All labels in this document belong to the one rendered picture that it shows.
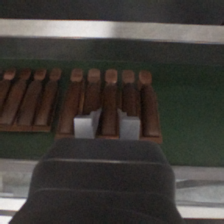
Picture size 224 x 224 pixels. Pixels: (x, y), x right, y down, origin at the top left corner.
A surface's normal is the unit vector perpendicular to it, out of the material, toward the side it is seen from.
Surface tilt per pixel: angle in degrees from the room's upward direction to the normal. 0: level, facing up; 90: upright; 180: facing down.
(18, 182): 0
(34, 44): 90
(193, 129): 2
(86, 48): 90
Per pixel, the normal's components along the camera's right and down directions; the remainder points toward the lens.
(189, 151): 0.00, -0.48
